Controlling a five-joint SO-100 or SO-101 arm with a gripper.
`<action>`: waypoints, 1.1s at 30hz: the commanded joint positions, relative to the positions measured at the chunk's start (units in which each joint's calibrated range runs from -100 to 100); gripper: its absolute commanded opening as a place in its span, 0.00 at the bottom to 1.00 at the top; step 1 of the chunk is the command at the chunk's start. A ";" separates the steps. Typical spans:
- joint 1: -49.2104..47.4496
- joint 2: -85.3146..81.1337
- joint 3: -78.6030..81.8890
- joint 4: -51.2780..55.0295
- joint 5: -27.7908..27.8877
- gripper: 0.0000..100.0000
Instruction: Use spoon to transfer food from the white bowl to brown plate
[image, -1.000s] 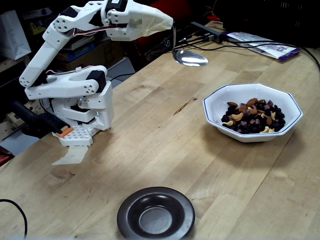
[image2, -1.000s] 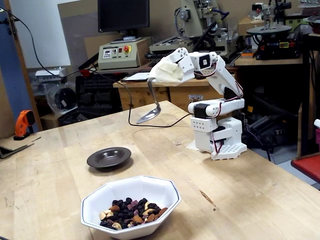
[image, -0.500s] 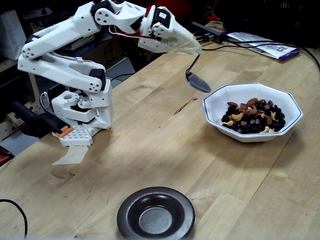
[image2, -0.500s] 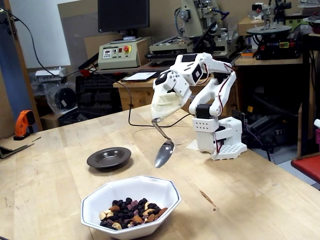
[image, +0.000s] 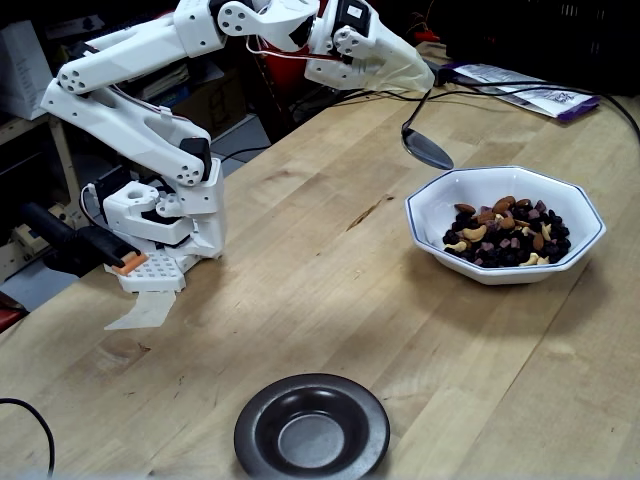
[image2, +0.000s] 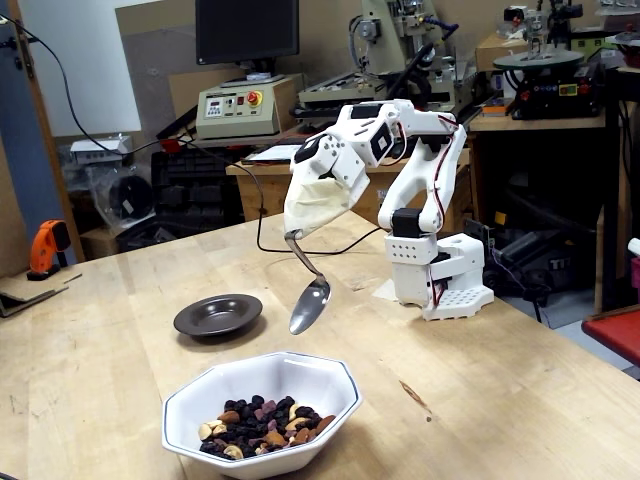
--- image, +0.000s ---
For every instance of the brown storage box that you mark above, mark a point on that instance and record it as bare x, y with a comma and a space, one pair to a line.
220, 105

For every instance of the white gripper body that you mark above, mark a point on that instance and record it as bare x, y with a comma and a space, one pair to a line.
369, 61

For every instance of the red chair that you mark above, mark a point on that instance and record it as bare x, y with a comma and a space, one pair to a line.
280, 75

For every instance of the purple white package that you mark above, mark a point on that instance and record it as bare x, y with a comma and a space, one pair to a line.
550, 97

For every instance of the grey USB hub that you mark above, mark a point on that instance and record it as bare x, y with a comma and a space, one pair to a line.
441, 75

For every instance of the beige masking tape wrap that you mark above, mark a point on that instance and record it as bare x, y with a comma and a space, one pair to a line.
400, 65

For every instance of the black bar clamp orange pad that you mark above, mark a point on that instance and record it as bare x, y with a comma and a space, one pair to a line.
75, 240

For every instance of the white paper bag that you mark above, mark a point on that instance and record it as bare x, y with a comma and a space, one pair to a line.
25, 70

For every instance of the bent metal spoon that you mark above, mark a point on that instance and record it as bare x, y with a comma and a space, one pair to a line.
425, 150

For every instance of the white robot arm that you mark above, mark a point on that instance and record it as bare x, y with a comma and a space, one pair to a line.
125, 125

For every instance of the white octagonal bowl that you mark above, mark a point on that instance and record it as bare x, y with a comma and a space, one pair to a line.
435, 195

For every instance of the white fixed gripper finger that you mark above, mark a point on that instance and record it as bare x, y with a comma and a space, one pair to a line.
352, 77

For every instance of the nut and dried fruit mix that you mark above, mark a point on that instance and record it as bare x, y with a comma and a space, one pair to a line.
500, 240

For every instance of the brown round plate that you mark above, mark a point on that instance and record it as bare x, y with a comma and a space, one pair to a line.
260, 425

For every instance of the white moving gripper finger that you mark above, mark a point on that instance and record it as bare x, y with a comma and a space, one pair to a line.
350, 44

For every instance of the masking tape strip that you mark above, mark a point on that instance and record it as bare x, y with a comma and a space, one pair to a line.
145, 312

